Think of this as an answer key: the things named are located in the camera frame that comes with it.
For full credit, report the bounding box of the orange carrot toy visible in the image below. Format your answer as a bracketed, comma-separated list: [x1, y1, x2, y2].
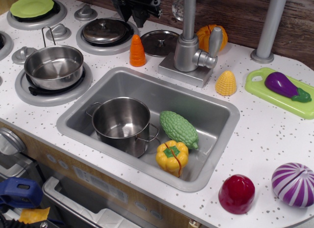
[130, 34, 146, 67]

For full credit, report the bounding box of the yellow bell pepper toy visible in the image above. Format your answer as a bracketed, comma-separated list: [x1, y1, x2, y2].
[155, 140, 189, 177]

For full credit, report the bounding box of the grey vertical pole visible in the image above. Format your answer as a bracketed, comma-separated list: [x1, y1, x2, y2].
[251, 0, 287, 64]

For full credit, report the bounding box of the purple striped onion toy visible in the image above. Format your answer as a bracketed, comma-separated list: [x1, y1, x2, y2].
[271, 163, 314, 208]

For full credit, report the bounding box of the steel saucepan with wire handle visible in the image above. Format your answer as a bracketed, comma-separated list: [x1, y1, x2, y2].
[24, 26, 84, 91]

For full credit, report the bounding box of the grey toy sink basin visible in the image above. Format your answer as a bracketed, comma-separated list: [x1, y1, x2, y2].
[56, 67, 240, 192]

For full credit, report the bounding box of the black cable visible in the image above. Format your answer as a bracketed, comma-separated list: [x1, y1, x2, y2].
[0, 208, 22, 228]

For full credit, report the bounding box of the green plastic plate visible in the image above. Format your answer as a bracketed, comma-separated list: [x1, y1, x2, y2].
[9, 0, 54, 18]

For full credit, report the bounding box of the dark red half fruit toy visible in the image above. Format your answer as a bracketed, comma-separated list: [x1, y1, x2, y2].
[218, 174, 255, 215]

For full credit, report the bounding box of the yellow corn toy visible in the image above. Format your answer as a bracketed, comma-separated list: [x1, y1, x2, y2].
[215, 70, 236, 96]

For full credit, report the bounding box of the back right grey burner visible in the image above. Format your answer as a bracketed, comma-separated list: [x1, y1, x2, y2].
[76, 18, 139, 56]

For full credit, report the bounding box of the steel lid on burner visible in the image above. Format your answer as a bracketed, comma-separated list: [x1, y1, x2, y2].
[82, 18, 127, 44]

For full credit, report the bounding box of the steel lid on counter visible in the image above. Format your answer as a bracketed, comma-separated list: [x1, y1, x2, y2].
[141, 30, 179, 57]

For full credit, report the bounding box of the purple eggplant toy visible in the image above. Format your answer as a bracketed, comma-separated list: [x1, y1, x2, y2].
[264, 72, 312, 103]

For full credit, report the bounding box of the grey stove knob top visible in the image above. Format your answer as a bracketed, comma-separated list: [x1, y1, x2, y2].
[74, 4, 98, 21]

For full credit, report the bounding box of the grey stove knob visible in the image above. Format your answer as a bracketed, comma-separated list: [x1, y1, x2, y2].
[12, 46, 37, 65]
[74, 4, 98, 21]
[46, 24, 72, 41]

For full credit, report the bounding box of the steel pot with handles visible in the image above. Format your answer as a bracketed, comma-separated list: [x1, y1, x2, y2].
[86, 97, 159, 158]

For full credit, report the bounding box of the back left grey burner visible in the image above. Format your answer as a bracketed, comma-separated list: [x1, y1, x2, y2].
[6, 0, 67, 30]

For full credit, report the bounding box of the grey oven door handle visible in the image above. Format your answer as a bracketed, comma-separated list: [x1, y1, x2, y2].
[42, 176, 154, 228]

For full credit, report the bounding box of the green bitter melon toy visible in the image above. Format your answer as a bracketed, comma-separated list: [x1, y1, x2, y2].
[159, 111, 199, 149]

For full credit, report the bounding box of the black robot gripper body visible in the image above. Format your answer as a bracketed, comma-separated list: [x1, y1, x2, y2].
[111, 0, 162, 18]

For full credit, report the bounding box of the grey stove knob middle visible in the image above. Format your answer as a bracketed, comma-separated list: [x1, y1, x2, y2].
[46, 24, 72, 41]

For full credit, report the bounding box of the far left grey burner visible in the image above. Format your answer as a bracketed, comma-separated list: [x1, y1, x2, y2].
[0, 31, 14, 60]

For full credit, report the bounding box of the silver toy faucet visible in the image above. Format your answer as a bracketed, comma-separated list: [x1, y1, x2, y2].
[158, 0, 223, 87]

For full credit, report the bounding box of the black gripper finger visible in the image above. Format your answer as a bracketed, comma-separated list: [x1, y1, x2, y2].
[115, 4, 133, 22]
[132, 9, 150, 28]

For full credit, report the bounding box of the front grey stove burner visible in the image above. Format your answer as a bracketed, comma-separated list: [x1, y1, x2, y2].
[15, 63, 93, 107]

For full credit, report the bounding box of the grey round dial front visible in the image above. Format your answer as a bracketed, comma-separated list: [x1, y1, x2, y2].
[0, 127, 26, 156]

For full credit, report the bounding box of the grey stove knob left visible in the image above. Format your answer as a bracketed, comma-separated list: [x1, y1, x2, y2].
[12, 46, 37, 65]

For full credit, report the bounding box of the orange pumpkin toy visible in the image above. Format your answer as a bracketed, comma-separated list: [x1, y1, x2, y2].
[196, 24, 228, 52]

